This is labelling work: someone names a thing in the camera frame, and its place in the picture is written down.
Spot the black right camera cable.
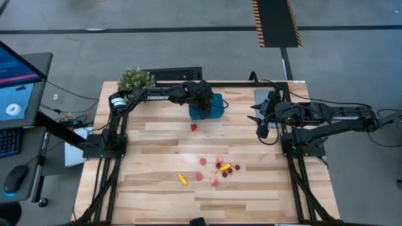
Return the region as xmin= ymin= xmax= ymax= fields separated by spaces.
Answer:
xmin=256 ymin=119 xmax=281 ymax=146

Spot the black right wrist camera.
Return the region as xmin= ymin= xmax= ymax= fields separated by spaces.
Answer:
xmin=256 ymin=121 xmax=270 ymax=139

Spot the black hazard-striped floor mat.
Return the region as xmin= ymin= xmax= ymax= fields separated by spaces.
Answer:
xmin=252 ymin=0 xmax=303 ymax=48

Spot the black keyboard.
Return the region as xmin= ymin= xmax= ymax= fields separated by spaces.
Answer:
xmin=0 ymin=127 xmax=22 ymax=158

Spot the teal plastic container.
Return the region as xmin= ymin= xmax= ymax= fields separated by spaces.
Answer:
xmin=188 ymin=92 xmax=225 ymax=121

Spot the black perforated panel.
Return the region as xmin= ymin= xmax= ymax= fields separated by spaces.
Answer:
xmin=141 ymin=66 xmax=204 ymax=82

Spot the black left camera cable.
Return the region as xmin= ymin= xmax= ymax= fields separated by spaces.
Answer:
xmin=210 ymin=92 xmax=229 ymax=110

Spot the computer monitor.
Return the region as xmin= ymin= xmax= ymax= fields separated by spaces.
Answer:
xmin=0 ymin=40 xmax=48 ymax=129

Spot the black computer mouse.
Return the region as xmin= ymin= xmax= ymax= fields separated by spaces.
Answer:
xmin=3 ymin=164 xmax=30 ymax=195

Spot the black camera cable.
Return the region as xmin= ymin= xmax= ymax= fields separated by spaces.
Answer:
xmin=210 ymin=92 xmax=229 ymax=110
xmin=256 ymin=119 xmax=281 ymax=146

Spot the white box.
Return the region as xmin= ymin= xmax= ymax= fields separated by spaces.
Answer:
xmin=64 ymin=126 xmax=95 ymax=168

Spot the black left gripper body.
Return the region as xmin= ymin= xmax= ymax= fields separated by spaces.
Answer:
xmin=187 ymin=80 xmax=215 ymax=110

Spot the green plant in black pot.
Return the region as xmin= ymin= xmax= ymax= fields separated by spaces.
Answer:
xmin=117 ymin=67 xmax=157 ymax=94

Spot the yellow pepper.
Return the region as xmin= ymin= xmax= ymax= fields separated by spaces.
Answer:
xmin=214 ymin=163 xmax=232 ymax=175

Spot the grey flat lid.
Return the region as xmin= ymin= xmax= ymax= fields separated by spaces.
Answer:
xmin=254 ymin=89 xmax=280 ymax=129

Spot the yellow cable coil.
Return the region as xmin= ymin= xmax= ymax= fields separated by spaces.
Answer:
xmin=56 ymin=114 xmax=79 ymax=125

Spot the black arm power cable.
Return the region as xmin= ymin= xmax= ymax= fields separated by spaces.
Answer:
xmin=249 ymin=71 xmax=374 ymax=109

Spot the black floor cable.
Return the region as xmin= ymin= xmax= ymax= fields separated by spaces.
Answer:
xmin=46 ymin=80 xmax=100 ymax=102

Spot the grey computer desk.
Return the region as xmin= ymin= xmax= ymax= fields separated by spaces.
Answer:
xmin=0 ymin=51 xmax=54 ymax=205

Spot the black upright frame post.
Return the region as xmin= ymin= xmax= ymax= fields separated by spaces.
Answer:
xmin=34 ymin=111 xmax=95 ymax=150

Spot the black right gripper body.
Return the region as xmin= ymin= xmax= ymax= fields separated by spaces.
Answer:
xmin=259 ymin=99 xmax=296 ymax=125

